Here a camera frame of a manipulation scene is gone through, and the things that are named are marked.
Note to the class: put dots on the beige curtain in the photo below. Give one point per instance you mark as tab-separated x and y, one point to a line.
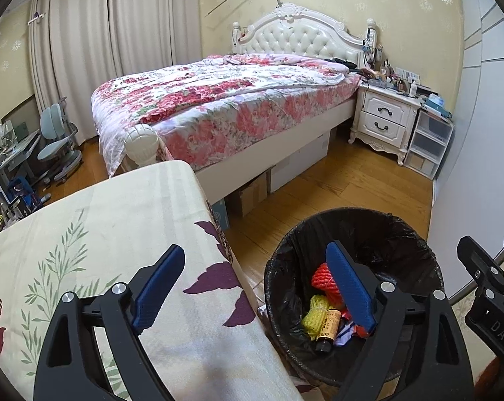
143	29

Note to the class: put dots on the cardboard boxes under bed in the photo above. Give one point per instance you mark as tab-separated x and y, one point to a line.
298	163

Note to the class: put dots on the white tufted bed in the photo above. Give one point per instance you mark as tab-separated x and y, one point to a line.
302	33

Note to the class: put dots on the blue stool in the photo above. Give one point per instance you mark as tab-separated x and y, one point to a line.
22	194

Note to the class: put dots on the brown cardboard box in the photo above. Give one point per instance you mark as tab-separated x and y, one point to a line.
247	196

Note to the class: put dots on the pink floral quilt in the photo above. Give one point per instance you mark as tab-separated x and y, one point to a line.
214	92

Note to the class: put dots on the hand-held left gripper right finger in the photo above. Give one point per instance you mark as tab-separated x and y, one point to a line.
350	286

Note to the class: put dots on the trash can with black bag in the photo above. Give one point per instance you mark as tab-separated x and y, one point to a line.
381	234

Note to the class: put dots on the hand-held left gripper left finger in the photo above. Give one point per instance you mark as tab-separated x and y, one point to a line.
157	288

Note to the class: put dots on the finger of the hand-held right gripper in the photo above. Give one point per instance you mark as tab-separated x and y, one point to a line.
471	255

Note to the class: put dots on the teal box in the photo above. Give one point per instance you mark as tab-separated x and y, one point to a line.
438	104

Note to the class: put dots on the yellow foam fruit net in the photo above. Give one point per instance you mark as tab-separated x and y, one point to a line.
314	319

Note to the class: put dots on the pale blue desk chair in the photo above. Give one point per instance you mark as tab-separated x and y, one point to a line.
53	121

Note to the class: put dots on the white wardrobe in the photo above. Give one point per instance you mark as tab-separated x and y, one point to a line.
477	133

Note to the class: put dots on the yellow label dark bottle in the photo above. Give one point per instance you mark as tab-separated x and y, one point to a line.
329	326

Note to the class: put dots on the clear plastic drawer unit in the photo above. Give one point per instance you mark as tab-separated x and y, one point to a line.
429	142

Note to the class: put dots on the white nightstand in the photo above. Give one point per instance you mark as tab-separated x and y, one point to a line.
385	112

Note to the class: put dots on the grey study desk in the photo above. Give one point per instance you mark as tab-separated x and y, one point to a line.
22	146

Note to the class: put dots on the red foam fruit net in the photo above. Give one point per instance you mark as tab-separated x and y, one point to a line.
325	280

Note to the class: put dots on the floral tablecloth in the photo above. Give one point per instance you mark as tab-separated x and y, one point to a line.
109	217

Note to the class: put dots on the person's right forearm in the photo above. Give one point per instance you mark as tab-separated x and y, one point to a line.
494	384

